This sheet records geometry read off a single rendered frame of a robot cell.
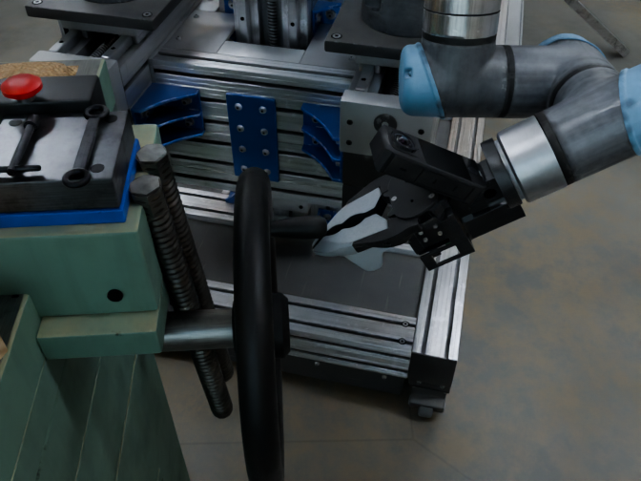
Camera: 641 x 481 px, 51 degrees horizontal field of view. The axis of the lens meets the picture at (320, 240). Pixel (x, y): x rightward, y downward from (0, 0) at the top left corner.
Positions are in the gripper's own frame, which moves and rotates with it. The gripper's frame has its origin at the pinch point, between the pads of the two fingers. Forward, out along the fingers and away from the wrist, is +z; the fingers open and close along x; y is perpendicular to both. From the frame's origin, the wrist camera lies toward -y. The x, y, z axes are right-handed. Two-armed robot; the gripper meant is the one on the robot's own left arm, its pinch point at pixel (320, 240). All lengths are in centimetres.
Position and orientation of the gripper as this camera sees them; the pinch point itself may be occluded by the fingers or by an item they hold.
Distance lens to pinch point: 70.0
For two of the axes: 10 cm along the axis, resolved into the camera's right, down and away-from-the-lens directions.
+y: 5.0, 6.0, 6.3
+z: -8.6, 4.1, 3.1
